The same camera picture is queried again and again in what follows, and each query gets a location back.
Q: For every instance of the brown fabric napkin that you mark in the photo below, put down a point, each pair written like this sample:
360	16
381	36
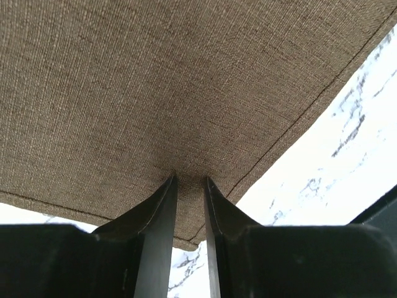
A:
101	101

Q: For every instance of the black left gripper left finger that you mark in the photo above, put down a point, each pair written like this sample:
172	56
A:
135	248

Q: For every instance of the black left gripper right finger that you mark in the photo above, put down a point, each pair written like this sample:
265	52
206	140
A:
224	224

